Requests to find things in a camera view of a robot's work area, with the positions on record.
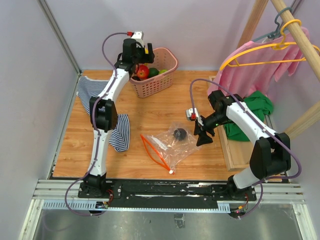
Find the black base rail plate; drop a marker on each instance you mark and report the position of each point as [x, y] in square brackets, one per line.
[165, 194]

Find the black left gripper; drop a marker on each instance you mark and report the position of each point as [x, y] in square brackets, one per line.
[147, 58]

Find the fake green lime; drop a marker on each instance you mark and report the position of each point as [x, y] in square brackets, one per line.
[162, 71]

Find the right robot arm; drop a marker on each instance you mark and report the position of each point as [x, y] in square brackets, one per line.
[270, 155]

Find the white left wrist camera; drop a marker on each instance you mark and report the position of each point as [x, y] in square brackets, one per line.
[138, 36]

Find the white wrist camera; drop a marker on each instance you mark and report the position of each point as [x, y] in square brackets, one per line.
[193, 115]
[138, 36]

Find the green tank top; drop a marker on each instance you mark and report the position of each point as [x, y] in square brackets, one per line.
[260, 105]

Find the blue white striped shirt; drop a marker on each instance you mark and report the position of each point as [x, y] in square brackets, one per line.
[120, 137]

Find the pink shirt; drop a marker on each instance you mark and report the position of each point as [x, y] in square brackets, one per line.
[245, 80]

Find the fake dark purple fruit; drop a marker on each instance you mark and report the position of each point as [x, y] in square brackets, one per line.
[180, 134]

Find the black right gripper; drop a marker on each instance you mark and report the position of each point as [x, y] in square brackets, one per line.
[203, 138]

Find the clear zip top bag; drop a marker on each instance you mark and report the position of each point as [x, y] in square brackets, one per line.
[166, 151]

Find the pink plastic basket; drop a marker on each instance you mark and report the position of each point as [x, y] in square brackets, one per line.
[164, 59]

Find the yellow clothes hanger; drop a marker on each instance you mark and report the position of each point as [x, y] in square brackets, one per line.
[267, 48]

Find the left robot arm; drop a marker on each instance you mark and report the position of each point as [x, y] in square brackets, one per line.
[103, 112]

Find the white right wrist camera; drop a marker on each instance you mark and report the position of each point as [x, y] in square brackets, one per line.
[193, 115]

